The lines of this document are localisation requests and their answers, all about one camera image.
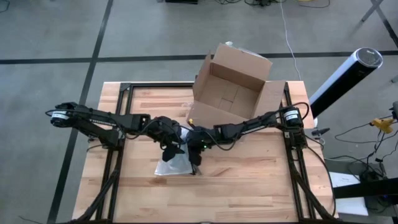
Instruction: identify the black clamp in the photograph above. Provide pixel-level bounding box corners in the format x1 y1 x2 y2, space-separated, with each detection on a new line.
310 127 331 138

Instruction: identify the yellow clamp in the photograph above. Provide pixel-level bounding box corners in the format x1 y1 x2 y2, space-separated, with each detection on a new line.
369 116 394 135

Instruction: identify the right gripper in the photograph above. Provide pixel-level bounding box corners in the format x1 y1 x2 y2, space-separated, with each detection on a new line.
186 126 219 167

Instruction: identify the thin black cable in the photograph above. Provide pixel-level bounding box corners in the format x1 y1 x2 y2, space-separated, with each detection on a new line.
306 143 337 217

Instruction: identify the black floor device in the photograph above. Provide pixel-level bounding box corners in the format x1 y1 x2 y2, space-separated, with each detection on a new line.
164 0 200 5

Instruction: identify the taped brown cardboard box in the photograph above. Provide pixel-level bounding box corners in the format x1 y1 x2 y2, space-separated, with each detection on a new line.
185 40 287 130

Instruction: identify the grey mesh zipper pouch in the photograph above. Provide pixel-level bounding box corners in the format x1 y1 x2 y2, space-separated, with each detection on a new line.
154 127 203 177

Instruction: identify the black aluminium rig frame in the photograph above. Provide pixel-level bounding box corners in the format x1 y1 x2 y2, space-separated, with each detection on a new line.
95 81 315 224

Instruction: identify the grey desk leg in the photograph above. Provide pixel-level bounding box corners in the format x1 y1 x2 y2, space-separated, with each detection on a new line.
359 0 386 23

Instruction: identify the black cable tangle with adapter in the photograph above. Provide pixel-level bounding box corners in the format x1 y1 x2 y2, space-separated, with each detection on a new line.
323 114 398 187

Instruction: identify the black and white cylinder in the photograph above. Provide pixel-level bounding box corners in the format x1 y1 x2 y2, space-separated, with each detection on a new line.
309 47 384 119

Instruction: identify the black cable bundle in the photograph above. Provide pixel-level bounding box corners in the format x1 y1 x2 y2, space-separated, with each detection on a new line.
73 149 122 224
290 167 340 224

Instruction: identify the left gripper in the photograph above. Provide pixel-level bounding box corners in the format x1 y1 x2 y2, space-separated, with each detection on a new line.
150 115 187 162

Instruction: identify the white floor cable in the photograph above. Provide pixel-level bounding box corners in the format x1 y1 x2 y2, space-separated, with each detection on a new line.
279 0 303 82

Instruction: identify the black metal beam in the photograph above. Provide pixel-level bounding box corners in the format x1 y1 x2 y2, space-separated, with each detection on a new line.
331 176 398 200

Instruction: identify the white box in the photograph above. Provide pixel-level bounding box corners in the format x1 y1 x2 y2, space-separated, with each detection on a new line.
328 171 369 217

